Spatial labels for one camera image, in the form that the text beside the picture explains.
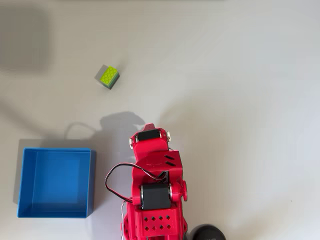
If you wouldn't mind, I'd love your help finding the black red white servo cable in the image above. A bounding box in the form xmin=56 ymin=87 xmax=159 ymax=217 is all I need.
xmin=104 ymin=162 xmax=168 ymax=204

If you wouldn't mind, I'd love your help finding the black round object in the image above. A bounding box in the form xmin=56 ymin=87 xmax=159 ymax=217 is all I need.
xmin=189 ymin=223 xmax=227 ymax=240

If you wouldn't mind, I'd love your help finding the blue plastic box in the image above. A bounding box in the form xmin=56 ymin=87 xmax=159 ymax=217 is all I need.
xmin=16 ymin=147 xmax=97 ymax=220

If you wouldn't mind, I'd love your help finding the green lego brick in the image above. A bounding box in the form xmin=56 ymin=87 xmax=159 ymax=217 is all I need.
xmin=94 ymin=64 xmax=121 ymax=91

